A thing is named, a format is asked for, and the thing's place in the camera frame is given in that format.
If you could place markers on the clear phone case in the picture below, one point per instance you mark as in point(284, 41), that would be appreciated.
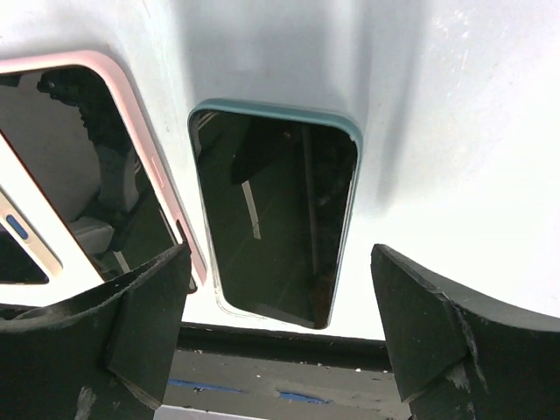
point(216, 271)

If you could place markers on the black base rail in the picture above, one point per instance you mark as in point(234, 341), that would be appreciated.
point(264, 366)

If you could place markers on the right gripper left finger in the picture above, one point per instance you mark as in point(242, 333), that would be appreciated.
point(103, 354)

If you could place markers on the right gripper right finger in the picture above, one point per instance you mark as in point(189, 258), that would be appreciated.
point(459, 354)

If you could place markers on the pink phone case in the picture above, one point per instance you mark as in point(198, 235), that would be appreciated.
point(129, 107)

